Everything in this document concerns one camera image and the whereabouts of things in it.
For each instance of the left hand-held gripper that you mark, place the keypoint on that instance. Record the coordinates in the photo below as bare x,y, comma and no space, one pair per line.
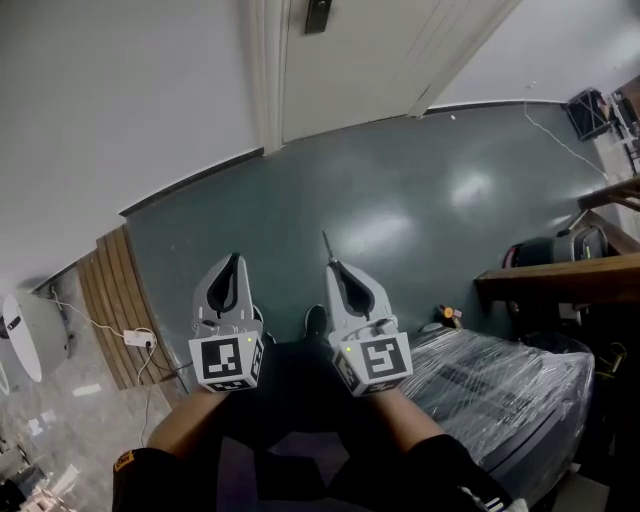
222,357

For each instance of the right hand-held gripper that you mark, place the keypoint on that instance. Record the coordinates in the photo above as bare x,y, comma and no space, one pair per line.
380,357

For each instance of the person's left forearm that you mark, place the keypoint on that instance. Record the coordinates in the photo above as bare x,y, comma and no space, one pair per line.
190,425

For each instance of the person's right forearm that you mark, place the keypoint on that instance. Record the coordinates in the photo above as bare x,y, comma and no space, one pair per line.
405,420

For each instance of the white door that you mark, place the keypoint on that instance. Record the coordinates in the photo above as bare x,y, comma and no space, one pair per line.
350,75

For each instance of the person's black shoe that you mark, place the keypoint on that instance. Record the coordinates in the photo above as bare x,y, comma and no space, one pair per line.
316,322
262,325

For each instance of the white power strip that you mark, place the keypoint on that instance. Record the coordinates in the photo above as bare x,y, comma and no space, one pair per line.
140,338

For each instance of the person's black trousers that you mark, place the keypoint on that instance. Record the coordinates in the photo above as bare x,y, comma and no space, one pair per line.
300,385

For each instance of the wooden slat panel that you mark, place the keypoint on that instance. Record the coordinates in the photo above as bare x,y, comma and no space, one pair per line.
120,300

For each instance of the plastic-wrapped grey machine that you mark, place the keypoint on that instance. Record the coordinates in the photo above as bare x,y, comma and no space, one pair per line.
490,390

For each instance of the black rounded helmet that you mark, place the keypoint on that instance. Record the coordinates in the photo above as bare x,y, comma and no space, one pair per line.
527,252

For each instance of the person's black shirt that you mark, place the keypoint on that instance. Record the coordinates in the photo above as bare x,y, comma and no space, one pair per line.
165,480

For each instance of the white oval round-base device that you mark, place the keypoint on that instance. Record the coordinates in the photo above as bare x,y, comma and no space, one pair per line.
30,340

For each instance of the black crate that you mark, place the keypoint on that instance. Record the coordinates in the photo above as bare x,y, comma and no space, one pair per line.
585,115

